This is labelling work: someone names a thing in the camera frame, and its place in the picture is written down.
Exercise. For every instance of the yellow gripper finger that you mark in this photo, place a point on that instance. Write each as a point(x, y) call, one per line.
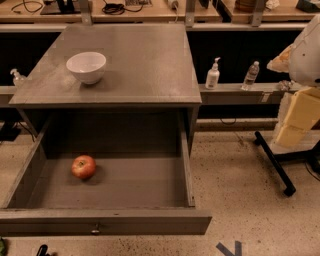
point(297, 115)
point(280, 63)

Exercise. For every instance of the red apple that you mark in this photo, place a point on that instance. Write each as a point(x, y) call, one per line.
point(83, 167)

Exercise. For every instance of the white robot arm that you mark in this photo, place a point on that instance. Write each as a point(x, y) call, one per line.
point(304, 62)

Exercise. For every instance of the grey open drawer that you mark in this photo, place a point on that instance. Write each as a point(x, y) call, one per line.
point(130, 193)

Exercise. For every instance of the grey cabinet counter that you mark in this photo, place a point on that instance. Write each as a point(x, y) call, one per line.
point(146, 101)

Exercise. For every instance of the metal drawer knob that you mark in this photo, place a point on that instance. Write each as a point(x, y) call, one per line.
point(96, 230)

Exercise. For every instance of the crumpled foil wrapper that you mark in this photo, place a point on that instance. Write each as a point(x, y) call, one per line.
point(285, 85)

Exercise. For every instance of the clear water bottle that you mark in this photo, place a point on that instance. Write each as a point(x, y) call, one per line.
point(251, 76)

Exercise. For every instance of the black stand leg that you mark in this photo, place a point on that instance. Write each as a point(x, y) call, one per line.
point(311, 156)

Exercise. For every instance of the white pump lotion bottle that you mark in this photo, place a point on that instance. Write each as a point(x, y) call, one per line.
point(213, 75)

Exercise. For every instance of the white ceramic bowl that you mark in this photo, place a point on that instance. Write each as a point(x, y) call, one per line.
point(87, 67)

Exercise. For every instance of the black monitor stand base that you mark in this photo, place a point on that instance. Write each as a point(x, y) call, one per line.
point(60, 7)

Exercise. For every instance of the clear pump sanitizer bottle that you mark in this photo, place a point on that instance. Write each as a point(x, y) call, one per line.
point(18, 79)

